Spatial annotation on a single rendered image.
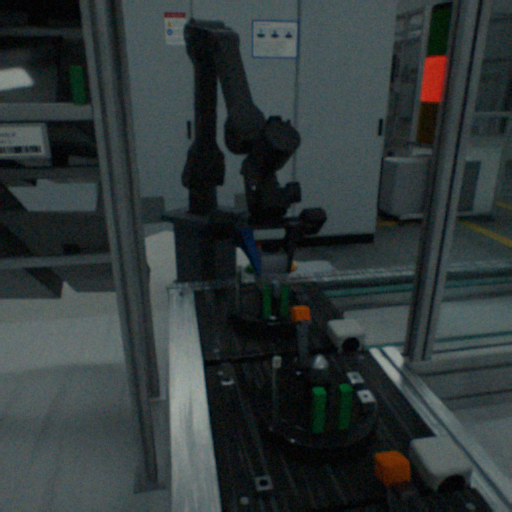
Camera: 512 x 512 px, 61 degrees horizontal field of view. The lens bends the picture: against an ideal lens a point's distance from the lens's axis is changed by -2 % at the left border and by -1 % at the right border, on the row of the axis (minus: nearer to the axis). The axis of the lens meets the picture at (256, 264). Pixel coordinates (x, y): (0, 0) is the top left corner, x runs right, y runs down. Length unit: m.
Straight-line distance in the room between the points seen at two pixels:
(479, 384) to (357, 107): 3.31
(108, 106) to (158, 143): 3.19
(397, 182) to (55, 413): 0.60
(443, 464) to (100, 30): 0.50
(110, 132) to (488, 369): 0.62
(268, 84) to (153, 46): 0.90
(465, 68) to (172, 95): 3.13
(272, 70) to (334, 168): 0.95
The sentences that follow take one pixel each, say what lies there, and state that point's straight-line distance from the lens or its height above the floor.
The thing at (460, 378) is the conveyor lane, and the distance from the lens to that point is 0.74.
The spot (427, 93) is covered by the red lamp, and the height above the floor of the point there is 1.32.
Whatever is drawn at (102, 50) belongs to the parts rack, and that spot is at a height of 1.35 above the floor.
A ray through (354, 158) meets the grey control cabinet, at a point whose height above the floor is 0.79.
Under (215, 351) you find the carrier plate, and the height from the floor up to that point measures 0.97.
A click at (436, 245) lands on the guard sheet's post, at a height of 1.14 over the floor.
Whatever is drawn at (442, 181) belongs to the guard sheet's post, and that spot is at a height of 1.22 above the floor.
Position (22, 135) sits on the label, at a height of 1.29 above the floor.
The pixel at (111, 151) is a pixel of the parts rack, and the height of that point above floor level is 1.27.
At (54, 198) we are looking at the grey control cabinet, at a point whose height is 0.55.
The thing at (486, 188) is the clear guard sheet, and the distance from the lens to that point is 0.64.
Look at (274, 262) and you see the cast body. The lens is 0.68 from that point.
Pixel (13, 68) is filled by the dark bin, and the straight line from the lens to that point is 0.51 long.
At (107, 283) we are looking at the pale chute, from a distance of 0.78.
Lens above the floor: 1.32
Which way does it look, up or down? 22 degrees down
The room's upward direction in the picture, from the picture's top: straight up
